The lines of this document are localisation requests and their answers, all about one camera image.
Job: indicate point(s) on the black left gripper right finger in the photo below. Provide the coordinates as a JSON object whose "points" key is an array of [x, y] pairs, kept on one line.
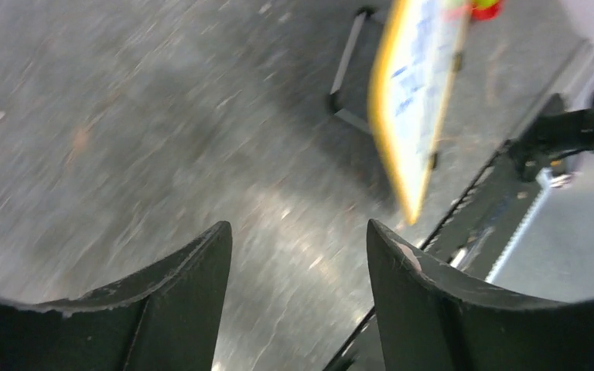
{"points": [[431, 316]]}

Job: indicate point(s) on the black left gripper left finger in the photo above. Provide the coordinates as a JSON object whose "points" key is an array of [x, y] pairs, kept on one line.
{"points": [[165, 316]]}

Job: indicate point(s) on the yellow framed whiteboard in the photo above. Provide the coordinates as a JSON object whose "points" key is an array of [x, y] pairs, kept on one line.
{"points": [[409, 89]]}

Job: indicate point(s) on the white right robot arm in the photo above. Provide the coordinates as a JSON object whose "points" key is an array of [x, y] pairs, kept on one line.
{"points": [[550, 138]]}

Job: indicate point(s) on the metal whiteboard stand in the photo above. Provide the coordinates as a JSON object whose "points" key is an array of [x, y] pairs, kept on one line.
{"points": [[364, 14]]}

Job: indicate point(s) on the red bowl with green block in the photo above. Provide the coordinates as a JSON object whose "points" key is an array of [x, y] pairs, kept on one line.
{"points": [[483, 10]]}

